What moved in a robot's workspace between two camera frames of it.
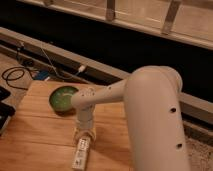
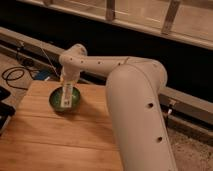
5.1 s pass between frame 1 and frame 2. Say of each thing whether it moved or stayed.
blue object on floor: stayed
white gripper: moved
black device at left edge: stayed
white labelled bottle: moved
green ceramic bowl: stayed
